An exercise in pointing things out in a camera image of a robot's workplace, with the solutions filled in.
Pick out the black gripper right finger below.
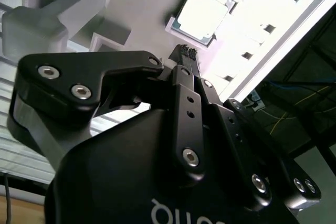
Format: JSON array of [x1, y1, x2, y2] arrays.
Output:
[[188, 48, 321, 211]]

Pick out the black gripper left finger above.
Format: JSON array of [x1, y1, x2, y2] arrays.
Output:
[[7, 46, 207, 183]]

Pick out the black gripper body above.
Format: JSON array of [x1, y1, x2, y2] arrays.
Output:
[[46, 108, 300, 224]]

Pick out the silver-topped CPU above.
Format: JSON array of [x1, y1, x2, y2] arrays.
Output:
[[170, 0, 233, 48]]

